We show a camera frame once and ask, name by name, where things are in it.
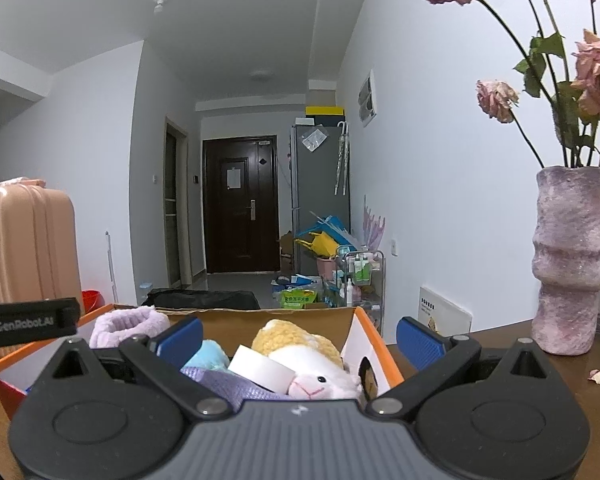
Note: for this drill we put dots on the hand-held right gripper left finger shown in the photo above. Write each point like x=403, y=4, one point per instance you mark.
x=182, y=337

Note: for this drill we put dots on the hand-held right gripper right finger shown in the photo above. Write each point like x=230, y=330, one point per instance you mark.
x=420, y=340

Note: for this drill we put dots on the light blue plush toy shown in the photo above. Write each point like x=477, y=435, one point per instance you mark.
x=210, y=352

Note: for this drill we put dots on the orange white cardboard box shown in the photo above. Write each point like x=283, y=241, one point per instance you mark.
x=230, y=317

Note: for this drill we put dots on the lavender fluffy scrunchie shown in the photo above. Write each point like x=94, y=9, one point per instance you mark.
x=125, y=325

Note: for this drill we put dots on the yellow knit plush toy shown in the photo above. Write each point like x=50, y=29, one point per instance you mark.
x=290, y=337

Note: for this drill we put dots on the white plush toy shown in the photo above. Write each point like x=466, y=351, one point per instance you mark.
x=320, y=382

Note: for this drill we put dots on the white flat board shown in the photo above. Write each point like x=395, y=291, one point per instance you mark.
x=450, y=310

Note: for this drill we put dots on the black bag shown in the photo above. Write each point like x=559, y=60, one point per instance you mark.
x=205, y=300

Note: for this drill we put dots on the clear plastic jug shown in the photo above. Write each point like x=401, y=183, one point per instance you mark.
x=145, y=292

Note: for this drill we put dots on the red bucket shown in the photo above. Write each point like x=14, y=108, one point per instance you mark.
x=91, y=301

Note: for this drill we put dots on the metal trolley cart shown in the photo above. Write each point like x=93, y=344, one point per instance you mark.
x=380, y=280

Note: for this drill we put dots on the pink ribbed suitcase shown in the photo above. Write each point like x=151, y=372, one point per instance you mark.
x=25, y=245

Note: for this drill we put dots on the white pump bottle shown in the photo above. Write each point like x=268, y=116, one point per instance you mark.
x=350, y=292

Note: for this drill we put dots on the green white bottles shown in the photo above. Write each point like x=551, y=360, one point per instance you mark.
x=362, y=270

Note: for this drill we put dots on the white mop pole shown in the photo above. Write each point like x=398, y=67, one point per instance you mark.
x=111, y=265

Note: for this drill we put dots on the blue white packet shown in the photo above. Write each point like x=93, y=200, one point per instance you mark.
x=281, y=283

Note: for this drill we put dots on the pink bin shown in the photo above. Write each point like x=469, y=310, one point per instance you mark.
x=326, y=267

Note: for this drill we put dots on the green printed bag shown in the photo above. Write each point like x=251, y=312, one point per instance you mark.
x=297, y=299

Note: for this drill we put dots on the dark brown entrance door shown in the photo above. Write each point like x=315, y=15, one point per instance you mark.
x=220, y=220

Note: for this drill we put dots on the brown cardboard carton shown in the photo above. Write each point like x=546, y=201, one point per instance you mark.
x=286, y=252

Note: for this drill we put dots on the yellow plastic dustpan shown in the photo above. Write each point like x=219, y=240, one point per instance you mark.
x=322, y=245

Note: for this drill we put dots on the grey interior door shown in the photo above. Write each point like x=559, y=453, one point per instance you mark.
x=171, y=200

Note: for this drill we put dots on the pink cloth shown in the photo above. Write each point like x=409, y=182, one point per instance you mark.
x=15, y=183

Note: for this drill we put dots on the blue folded plastic sheets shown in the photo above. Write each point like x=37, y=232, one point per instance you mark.
x=335, y=225

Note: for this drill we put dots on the white paper notice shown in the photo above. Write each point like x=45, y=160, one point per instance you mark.
x=233, y=178

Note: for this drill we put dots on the pink textured vase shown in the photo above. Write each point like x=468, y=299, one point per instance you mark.
x=572, y=260

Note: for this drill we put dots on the grey refrigerator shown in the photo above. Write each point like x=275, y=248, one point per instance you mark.
x=320, y=185

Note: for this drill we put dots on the clear folded umbrella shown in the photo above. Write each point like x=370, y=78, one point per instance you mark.
x=345, y=157
x=338, y=160

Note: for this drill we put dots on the clear plastic bag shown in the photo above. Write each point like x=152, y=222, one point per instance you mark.
x=315, y=138

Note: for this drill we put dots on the dark box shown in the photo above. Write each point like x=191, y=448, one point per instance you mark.
x=328, y=120

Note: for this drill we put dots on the white electrical panel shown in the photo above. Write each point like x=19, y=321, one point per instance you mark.
x=368, y=99

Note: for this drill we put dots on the yellow box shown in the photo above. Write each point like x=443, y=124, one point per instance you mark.
x=325, y=110

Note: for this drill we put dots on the white wall socket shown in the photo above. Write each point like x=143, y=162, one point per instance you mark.
x=394, y=247

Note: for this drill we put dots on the purple feather wall decor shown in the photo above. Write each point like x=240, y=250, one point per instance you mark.
x=374, y=225

